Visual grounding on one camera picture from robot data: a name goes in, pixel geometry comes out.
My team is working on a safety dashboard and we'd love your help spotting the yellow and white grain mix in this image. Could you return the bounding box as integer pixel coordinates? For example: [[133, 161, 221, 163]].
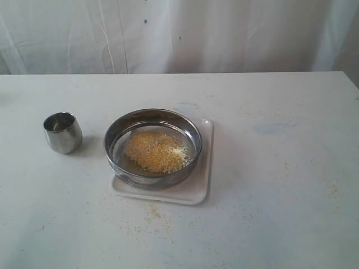
[[125, 132, 191, 174]]

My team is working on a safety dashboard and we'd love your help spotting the round steel mesh sieve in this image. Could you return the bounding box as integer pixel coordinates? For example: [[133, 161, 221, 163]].
[[104, 108, 202, 189]]

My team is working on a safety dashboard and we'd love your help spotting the stainless steel cup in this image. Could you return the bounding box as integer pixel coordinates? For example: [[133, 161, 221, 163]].
[[43, 112, 82, 155]]

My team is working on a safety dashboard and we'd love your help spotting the white square plastic tray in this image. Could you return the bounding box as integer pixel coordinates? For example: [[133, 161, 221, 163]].
[[109, 118, 214, 206]]

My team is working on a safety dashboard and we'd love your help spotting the white backdrop curtain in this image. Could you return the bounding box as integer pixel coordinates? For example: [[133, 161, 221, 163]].
[[1, 1, 358, 74]]

